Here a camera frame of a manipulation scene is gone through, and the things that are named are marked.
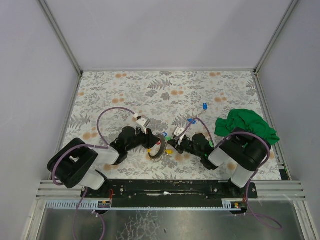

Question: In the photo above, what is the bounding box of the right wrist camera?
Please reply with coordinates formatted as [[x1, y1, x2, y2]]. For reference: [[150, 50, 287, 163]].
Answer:
[[173, 127, 185, 138]]

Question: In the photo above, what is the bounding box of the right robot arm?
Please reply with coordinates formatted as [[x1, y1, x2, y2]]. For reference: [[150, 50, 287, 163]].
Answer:
[[168, 127, 271, 189]]

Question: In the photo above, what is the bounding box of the numbered keyring organizer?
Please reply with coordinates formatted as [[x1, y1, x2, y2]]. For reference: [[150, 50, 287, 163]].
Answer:
[[147, 134, 167, 162]]

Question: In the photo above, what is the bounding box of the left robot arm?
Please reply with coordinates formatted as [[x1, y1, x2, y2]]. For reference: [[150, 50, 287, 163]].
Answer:
[[47, 126, 160, 190]]

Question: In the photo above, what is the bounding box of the blue tag lower key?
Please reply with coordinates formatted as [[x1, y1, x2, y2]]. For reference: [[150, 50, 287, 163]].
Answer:
[[188, 118, 197, 124]]

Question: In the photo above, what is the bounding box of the green cloth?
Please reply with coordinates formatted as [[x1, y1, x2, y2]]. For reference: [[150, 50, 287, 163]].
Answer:
[[214, 109, 280, 145]]

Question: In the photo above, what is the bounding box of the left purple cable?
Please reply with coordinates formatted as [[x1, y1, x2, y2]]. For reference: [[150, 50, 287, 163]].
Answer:
[[51, 106, 137, 240]]

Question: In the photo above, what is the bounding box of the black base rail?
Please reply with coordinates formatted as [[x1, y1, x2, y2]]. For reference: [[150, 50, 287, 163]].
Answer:
[[82, 179, 258, 209]]

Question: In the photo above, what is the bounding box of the purple cable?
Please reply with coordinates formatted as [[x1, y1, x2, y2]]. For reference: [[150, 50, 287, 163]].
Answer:
[[51, 106, 137, 240], [182, 117, 283, 230]]

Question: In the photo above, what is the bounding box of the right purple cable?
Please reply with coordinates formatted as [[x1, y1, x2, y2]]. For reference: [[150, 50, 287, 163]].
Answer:
[[182, 117, 283, 230]]

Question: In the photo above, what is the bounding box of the yellow tag key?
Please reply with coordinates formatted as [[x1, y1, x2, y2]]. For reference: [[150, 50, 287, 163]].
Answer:
[[165, 149, 174, 155]]

